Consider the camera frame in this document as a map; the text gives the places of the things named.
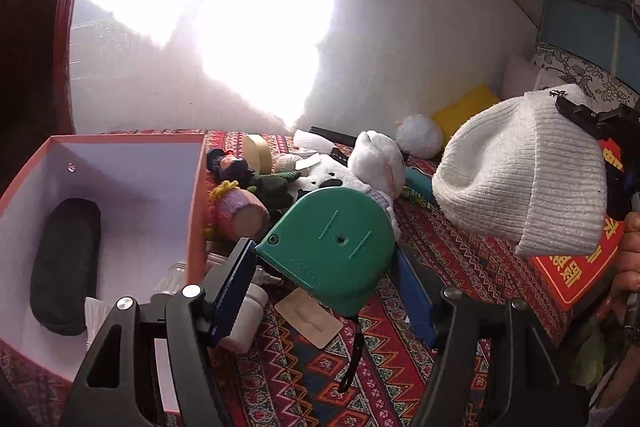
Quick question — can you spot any white knitted beanie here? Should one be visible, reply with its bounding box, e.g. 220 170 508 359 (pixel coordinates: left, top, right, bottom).
432 83 606 257

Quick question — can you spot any black glasses case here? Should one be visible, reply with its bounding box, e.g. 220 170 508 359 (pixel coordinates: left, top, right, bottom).
29 198 101 336

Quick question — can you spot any pink crochet flower pot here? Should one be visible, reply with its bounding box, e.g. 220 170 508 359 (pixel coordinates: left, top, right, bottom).
208 181 269 242

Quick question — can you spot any green tape measure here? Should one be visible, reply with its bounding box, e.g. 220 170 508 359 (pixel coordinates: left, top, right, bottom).
256 187 396 317

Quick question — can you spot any white plush rabbit toy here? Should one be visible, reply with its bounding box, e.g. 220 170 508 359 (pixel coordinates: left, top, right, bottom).
288 130 406 239

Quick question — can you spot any beige masking tape roll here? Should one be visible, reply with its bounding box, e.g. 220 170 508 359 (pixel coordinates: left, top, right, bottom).
242 134 272 174

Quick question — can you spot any white energy saving bulb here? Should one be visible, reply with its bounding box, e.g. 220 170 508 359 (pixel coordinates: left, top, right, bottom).
154 262 186 296

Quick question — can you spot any blue figurine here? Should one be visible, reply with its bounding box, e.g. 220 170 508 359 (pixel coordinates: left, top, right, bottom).
206 148 254 188

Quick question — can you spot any person's hand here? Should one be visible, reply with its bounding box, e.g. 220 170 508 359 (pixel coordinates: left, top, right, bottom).
611 211 640 314

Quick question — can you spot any white lace cover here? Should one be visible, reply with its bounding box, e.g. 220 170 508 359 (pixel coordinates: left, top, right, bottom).
532 42 639 112

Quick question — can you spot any red box with gold characters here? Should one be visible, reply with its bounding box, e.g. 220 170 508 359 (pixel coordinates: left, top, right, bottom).
529 141 626 313

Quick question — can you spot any patterned ethnic tablecloth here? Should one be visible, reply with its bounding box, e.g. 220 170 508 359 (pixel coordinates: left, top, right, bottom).
1 134 588 426

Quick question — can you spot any yellow cushion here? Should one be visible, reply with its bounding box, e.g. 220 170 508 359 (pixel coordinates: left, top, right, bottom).
431 84 500 141

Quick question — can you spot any beige adhesive bandage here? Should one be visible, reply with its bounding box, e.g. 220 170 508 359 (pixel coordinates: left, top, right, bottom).
274 288 343 349

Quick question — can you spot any white fluffy ball pillow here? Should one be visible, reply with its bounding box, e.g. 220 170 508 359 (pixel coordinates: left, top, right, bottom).
395 114 444 159

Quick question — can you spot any teal glasses case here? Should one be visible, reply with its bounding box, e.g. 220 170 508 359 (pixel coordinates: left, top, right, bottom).
405 167 435 202

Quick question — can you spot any green pea snack packet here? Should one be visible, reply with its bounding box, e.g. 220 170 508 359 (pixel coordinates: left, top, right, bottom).
401 185 433 208

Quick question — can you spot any black knitted glove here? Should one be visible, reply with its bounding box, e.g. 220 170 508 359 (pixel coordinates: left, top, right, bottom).
246 170 302 225

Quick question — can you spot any yarn ball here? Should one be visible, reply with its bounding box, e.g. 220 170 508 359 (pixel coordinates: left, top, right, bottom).
272 153 302 173

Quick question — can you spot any white shuttlecock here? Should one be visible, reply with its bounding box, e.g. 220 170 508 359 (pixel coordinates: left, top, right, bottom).
293 129 335 154

